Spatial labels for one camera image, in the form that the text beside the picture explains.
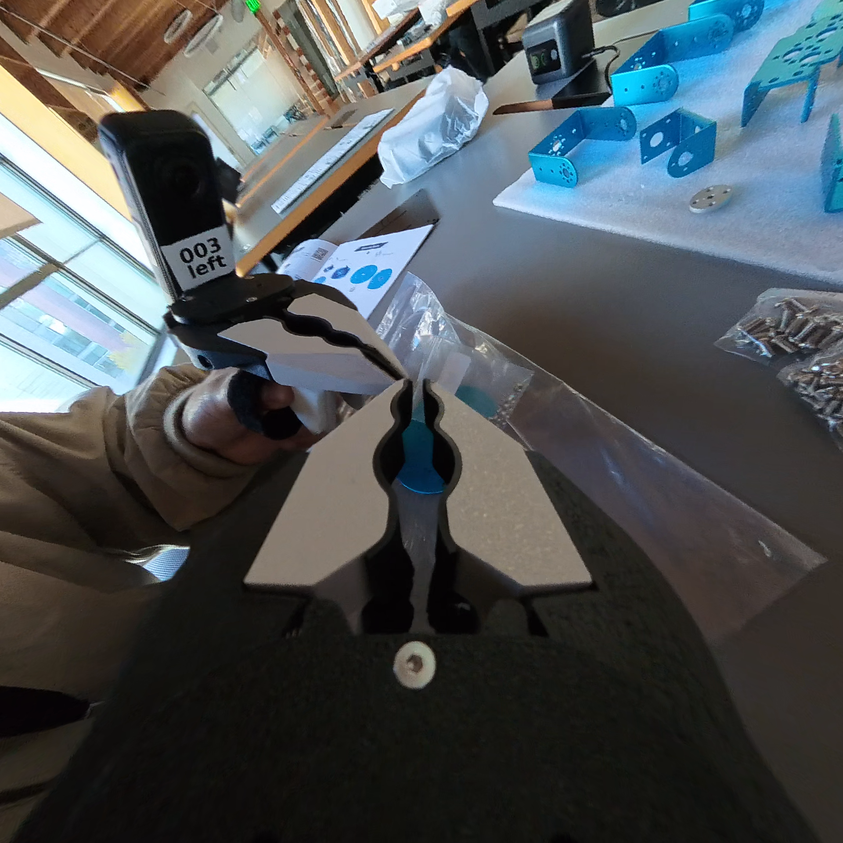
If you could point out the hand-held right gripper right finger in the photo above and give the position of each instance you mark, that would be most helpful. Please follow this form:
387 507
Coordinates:
507 520

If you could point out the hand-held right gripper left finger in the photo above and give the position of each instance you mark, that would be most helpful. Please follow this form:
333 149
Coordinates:
329 520

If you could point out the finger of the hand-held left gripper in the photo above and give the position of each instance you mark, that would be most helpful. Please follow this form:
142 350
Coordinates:
342 316
309 359

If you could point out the teal round metal plate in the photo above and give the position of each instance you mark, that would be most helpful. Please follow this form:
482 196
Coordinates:
418 461

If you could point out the small clear screw bag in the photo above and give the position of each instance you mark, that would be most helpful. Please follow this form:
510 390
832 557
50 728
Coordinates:
454 372

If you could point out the pile of small hardware bags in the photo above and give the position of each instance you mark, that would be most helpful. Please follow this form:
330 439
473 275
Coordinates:
790 342

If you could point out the person's left forearm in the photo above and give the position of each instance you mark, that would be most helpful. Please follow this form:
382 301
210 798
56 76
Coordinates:
151 448

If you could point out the grey desk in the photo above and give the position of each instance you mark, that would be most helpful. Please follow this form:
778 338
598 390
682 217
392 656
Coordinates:
593 316

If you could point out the person's left hand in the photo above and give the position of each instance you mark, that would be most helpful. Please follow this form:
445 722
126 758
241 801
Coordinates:
211 421

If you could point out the assembly instruction sheet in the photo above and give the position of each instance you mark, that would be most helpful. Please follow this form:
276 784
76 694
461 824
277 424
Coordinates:
395 250

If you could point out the black flat pad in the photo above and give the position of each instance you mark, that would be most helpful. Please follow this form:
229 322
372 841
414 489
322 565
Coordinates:
402 214

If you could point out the clear plastic bag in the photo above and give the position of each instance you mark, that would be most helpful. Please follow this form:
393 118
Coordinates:
625 474

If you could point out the wood-edged table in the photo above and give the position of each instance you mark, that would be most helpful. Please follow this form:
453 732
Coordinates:
309 178
408 39

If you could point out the large window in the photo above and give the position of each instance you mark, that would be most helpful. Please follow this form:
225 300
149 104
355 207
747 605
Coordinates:
66 296

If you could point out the white paper sheets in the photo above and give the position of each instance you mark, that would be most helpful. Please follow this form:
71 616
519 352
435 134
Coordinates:
329 161

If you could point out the white plastic bag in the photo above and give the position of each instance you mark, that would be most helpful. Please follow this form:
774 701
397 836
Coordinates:
434 125

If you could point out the person's tan jacket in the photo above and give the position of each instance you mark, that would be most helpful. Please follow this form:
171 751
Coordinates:
52 527

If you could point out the small device with screen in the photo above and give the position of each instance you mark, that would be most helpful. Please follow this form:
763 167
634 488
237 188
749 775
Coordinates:
560 49

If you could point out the small silver round hub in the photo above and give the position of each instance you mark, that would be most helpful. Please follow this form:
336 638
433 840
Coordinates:
710 199

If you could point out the white foam sheet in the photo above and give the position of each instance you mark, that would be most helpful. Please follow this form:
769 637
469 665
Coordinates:
757 224

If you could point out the long blue U bracket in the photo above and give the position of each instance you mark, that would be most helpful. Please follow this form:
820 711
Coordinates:
652 72
579 141
724 10

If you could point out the small blue angle bracket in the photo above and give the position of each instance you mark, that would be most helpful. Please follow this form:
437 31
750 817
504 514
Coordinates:
678 141

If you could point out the perforated blue U bracket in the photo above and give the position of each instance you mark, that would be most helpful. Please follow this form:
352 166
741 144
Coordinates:
835 164

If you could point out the green round plate with bracket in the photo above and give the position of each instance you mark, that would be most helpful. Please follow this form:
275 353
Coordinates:
790 59

